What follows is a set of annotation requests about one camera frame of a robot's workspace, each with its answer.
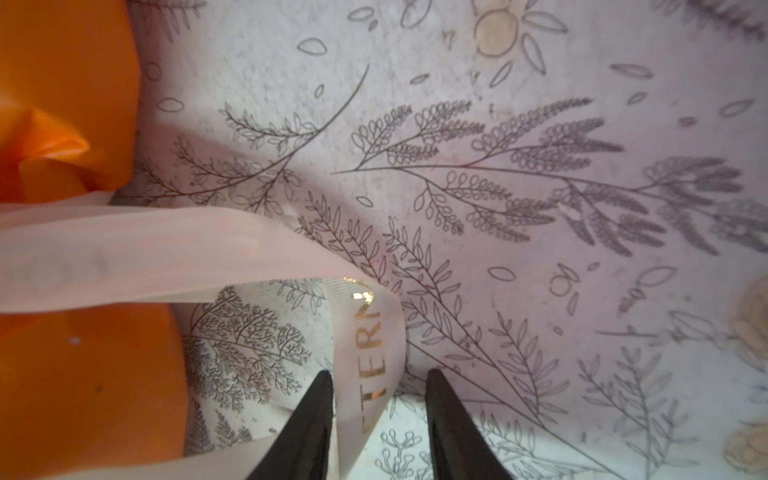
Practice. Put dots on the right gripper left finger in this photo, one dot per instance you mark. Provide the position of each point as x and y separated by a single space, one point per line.
301 450

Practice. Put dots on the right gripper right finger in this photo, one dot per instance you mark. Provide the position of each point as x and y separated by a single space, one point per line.
458 450

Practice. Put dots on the orange wrapping paper sheet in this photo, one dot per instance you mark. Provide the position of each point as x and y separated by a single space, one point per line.
82 387

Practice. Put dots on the white ribbon strip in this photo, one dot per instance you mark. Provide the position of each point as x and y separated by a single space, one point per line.
210 264

